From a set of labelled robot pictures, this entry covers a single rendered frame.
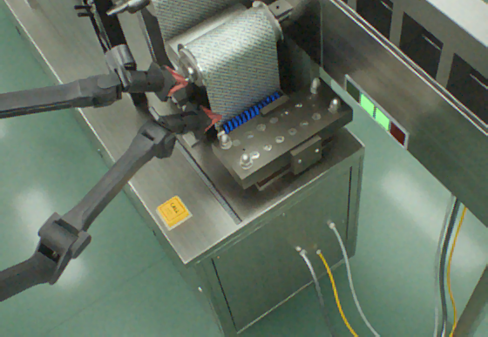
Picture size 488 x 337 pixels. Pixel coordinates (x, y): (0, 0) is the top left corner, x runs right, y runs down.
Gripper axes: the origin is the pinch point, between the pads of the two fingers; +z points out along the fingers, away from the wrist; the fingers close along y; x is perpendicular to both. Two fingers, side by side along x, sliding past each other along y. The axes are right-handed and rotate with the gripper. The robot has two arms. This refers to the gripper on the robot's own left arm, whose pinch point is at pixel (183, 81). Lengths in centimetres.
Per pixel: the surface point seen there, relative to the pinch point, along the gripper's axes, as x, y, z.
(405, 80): 36, 46, 18
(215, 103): -3.7, 5.1, 10.4
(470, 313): -41, 81, 99
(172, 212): -36.1, 16.0, 3.5
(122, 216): -114, -49, 55
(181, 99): -8.2, -2.3, 5.1
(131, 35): -23, -58, 26
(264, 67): 9.3, 5.3, 22.1
